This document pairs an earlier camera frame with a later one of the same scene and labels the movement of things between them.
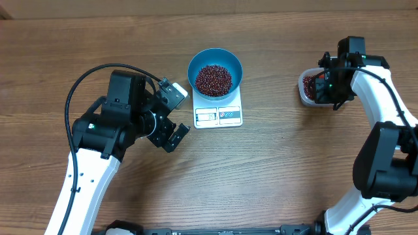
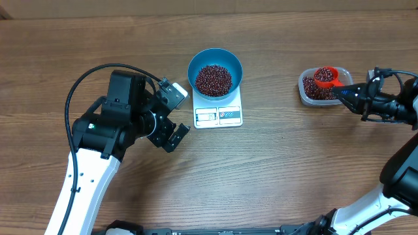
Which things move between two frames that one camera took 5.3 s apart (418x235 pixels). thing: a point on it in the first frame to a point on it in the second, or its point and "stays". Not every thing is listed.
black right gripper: [321, 97] to [360, 100]
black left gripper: [172, 144] stays
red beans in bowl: [213, 81] stays
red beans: [309, 86] stays
